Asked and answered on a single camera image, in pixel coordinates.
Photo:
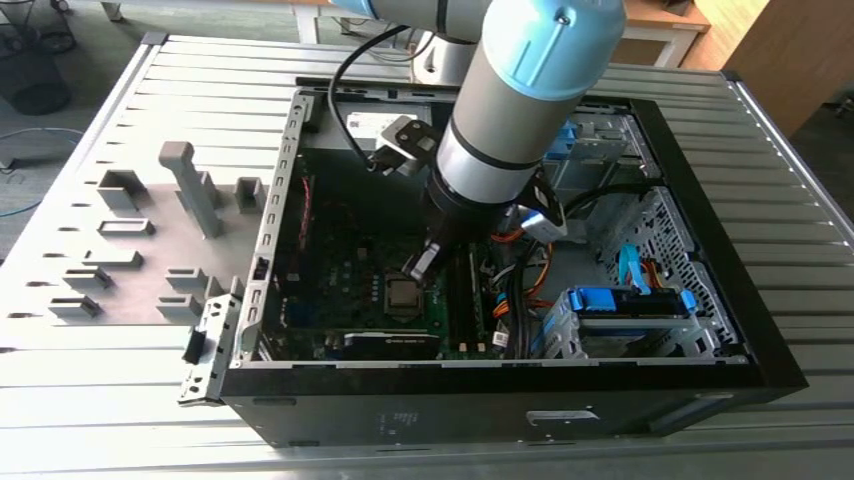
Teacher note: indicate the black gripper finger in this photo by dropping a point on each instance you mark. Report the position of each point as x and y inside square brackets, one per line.
[419, 262]
[430, 267]

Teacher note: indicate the silver square CPU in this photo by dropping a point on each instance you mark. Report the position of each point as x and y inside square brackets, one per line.
[405, 294]

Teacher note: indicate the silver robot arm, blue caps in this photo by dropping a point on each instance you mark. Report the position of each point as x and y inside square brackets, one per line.
[508, 125]

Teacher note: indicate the black RAM slot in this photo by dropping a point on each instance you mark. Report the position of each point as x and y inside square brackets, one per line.
[477, 300]
[458, 300]

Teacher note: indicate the green motherboard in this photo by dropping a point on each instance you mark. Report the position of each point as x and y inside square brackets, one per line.
[334, 290]

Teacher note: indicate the black graphics card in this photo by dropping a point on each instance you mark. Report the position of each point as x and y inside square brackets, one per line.
[394, 345]

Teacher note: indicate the tall metal disk bay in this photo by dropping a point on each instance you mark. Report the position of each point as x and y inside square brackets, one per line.
[601, 165]

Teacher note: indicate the blue carrier with black disk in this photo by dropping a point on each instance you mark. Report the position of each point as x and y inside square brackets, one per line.
[594, 302]

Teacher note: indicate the grey power supply unit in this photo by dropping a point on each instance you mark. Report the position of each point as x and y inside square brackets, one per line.
[330, 132]

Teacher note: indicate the black open PC case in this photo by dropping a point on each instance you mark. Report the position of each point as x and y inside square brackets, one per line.
[467, 400]

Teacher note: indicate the low metal disk bay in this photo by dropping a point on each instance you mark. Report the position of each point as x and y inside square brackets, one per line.
[641, 330]

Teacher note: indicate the grey parts rack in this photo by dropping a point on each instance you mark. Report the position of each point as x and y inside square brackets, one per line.
[167, 240]

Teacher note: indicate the wooden cabinet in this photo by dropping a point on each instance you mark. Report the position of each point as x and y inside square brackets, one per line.
[788, 60]

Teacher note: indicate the grey desk leg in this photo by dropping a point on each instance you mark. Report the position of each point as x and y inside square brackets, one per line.
[114, 7]

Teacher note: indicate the black waste bin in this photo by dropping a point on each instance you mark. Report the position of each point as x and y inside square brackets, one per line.
[36, 85]

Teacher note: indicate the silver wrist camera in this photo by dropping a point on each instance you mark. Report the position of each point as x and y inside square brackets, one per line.
[544, 227]

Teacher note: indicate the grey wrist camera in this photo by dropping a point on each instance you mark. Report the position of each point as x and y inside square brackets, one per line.
[401, 132]

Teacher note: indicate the blue plastic rail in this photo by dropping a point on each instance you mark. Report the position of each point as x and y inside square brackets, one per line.
[554, 332]

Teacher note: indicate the white frame wooden desk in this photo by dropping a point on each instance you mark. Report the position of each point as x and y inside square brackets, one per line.
[668, 27]

